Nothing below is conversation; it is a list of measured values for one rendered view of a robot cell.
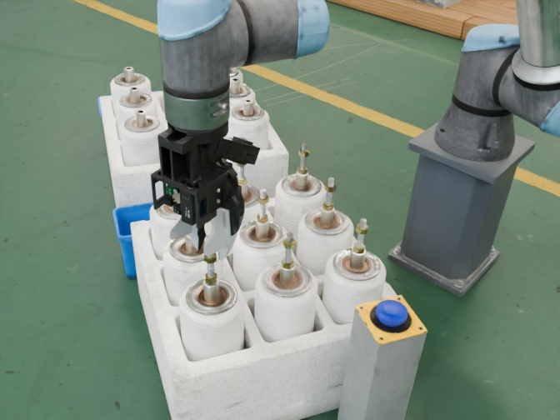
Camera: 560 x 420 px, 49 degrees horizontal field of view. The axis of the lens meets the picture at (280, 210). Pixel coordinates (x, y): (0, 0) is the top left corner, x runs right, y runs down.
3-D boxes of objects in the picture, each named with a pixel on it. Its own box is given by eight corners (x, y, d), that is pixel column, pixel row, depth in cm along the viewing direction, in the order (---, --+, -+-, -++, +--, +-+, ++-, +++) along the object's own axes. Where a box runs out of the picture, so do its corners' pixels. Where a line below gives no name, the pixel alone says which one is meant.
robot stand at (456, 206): (427, 222, 149) (452, 112, 131) (499, 257, 139) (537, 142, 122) (386, 258, 137) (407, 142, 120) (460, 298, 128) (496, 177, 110)
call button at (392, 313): (396, 307, 81) (398, 295, 80) (411, 327, 78) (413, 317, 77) (369, 313, 80) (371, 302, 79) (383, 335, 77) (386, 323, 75)
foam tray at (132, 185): (244, 140, 178) (245, 82, 168) (285, 217, 148) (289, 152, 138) (107, 156, 168) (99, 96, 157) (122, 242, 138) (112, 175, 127)
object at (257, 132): (260, 167, 153) (262, 102, 143) (272, 188, 146) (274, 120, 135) (223, 172, 151) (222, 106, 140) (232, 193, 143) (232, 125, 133)
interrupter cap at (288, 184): (304, 172, 119) (304, 169, 118) (329, 190, 114) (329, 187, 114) (272, 183, 115) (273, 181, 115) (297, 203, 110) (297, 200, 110)
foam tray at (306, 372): (313, 255, 137) (319, 188, 127) (398, 391, 108) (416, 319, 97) (138, 292, 125) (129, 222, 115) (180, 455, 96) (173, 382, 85)
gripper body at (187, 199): (152, 212, 76) (143, 127, 69) (195, 182, 82) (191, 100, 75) (200, 234, 73) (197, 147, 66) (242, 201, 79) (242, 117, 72)
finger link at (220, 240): (198, 277, 81) (187, 218, 76) (225, 254, 85) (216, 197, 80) (217, 284, 79) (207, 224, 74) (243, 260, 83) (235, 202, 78)
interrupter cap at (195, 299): (193, 322, 85) (193, 318, 85) (180, 287, 91) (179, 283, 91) (244, 309, 88) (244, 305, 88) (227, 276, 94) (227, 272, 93)
